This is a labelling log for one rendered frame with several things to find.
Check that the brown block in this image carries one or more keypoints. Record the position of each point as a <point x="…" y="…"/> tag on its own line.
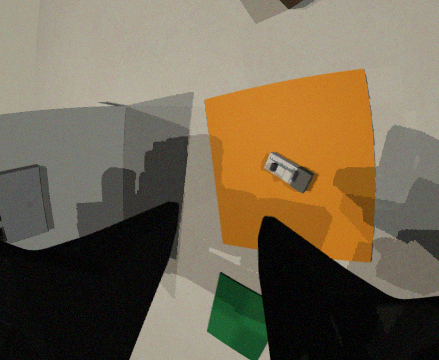
<point x="290" y="3"/>

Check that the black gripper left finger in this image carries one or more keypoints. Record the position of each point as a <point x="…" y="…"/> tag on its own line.
<point x="86" y="299"/>

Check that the orange square mat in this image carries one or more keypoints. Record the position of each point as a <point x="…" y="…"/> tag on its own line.
<point x="321" y="123"/>

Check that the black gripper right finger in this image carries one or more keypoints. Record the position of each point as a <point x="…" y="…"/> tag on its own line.
<point x="318" y="310"/>

